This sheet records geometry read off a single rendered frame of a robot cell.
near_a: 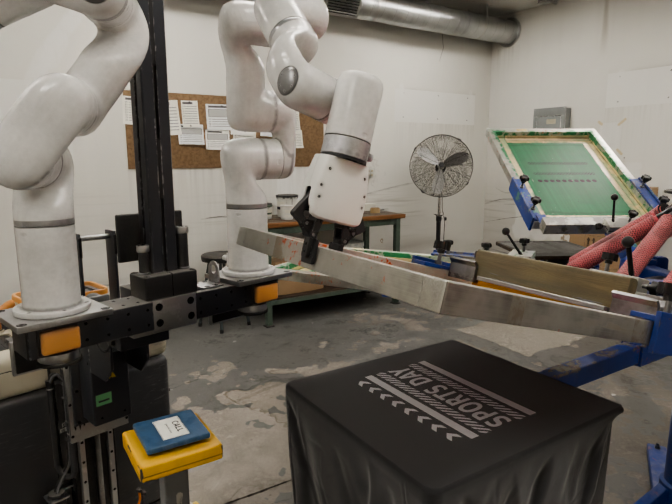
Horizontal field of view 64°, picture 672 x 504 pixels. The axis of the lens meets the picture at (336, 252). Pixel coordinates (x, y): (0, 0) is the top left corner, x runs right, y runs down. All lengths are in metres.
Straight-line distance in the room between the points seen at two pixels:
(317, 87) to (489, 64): 6.05
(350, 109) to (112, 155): 3.85
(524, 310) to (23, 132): 0.76
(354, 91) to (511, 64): 5.91
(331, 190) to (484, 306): 0.30
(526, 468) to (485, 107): 6.03
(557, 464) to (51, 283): 0.91
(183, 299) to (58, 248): 0.27
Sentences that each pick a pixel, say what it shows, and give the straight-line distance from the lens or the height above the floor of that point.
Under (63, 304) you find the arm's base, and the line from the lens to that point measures 1.05.
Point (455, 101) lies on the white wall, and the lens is 6.44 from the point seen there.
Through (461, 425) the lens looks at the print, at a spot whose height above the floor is 0.95.
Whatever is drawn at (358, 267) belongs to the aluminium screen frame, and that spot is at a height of 1.26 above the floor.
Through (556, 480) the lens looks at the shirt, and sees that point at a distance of 1.06.
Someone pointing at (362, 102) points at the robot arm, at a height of 1.49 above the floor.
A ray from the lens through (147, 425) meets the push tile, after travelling 0.98.
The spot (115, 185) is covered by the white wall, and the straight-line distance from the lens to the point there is 4.59.
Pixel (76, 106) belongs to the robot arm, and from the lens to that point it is 0.93.
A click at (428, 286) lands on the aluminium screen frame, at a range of 0.63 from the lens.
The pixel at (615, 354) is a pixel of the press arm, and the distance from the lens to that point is 1.55.
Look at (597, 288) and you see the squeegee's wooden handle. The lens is 1.18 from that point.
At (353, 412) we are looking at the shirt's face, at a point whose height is 0.95.
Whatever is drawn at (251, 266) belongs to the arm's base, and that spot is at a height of 1.16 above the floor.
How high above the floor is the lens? 1.41
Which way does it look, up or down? 10 degrees down
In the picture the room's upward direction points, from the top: straight up
